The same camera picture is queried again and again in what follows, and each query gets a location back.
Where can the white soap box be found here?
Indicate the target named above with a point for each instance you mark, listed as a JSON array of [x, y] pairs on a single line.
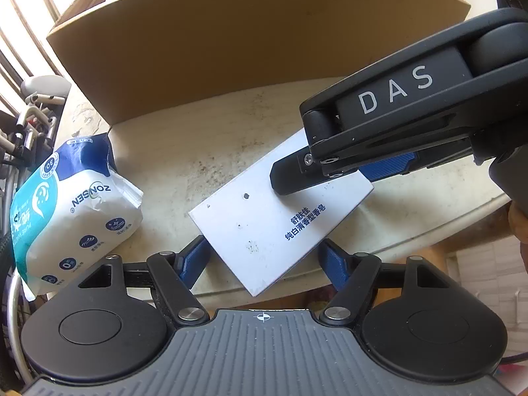
[[255, 222]]

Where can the metal window railing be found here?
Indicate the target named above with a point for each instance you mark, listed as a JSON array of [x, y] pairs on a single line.
[[24, 29]]

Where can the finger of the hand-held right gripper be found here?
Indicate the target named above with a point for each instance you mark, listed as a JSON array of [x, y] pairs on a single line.
[[291, 175], [387, 167]]

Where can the white blue wet wipes pack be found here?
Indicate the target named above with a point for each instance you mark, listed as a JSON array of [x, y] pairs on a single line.
[[78, 218]]

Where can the grey padded seat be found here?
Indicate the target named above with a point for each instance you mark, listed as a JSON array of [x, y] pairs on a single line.
[[43, 86]]

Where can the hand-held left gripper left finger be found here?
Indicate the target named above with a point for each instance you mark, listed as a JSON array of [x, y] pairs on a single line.
[[194, 262]]

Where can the black folded wheelchair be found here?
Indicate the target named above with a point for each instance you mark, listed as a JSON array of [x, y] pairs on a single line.
[[16, 148]]

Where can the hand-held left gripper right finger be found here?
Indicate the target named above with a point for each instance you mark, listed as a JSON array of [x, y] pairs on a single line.
[[336, 264]]

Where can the brown cardboard box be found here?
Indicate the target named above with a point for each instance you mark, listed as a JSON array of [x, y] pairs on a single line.
[[255, 45]]

